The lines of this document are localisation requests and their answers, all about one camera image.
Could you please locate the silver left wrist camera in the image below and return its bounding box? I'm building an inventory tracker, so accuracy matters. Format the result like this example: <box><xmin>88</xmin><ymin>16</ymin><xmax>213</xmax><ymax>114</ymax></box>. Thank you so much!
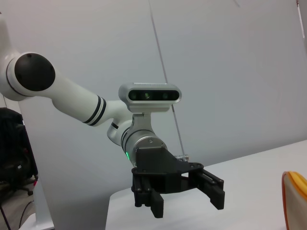
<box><xmin>118</xmin><ymin>82</ymin><xmax>183</xmax><ymax>113</ymax></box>

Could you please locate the beige food bag orange trim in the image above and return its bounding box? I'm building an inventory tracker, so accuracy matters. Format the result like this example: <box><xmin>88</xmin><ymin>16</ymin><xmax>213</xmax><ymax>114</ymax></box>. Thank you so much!
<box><xmin>281</xmin><ymin>170</ymin><xmax>307</xmax><ymax>230</ymax></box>

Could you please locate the black office chair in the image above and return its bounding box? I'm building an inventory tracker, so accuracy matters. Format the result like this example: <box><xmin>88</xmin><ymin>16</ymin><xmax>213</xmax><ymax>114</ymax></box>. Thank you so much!
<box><xmin>0</xmin><ymin>107</ymin><xmax>39</xmax><ymax>200</ymax></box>

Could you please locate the silver left camera mount bracket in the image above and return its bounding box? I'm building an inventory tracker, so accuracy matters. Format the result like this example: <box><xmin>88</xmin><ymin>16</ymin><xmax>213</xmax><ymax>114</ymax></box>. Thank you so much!
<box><xmin>131</xmin><ymin>111</ymin><xmax>153</xmax><ymax>135</ymax></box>

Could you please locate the thin black floor cable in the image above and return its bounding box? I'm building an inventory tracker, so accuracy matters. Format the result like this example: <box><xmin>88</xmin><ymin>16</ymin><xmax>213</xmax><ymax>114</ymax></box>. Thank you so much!
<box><xmin>20</xmin><ymin>200</ymin><xmax>35</xmax><ymax>228</ymax></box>
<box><xmin>0</xmin><ymin>205</ymin><xmax>11</xmax><ymax>230</ymax></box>

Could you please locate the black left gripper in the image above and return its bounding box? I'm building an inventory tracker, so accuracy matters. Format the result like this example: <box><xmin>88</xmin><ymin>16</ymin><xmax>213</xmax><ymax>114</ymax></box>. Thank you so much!
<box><xmin>131</xmin><ymin>146</ymin><xmax>226</xmax><ymax>219</ymax></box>

